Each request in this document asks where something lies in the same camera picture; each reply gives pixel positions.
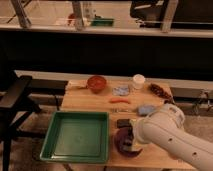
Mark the black rectangular block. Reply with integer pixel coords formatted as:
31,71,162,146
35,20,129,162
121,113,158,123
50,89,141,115
116,119,131,128

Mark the metal fork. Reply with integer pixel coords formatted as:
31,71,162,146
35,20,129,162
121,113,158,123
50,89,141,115
110,108,130,113

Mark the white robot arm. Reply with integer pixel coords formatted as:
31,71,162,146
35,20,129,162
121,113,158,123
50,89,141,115
132,104,213,171

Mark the white plastic cup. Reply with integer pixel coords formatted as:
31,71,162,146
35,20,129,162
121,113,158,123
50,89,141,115
132,74,145,90

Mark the green plastic tray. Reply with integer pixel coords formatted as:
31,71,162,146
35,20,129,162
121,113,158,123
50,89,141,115
40,111,109,164

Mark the blue sponge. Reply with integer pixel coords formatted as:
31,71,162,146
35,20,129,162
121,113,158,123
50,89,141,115
138,105,156,116

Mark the red bowl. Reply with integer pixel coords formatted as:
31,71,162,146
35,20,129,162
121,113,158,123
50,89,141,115
87,75,107,93

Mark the brown pine cone object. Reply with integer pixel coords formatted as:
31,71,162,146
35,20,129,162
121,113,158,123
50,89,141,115
149,83,173,101

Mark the crumpled blue-grey cloth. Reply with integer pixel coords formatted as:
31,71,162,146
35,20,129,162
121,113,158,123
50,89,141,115
112,85,130,96

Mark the orange carrot toy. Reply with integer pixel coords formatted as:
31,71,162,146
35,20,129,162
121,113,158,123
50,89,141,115
109,98,131,104

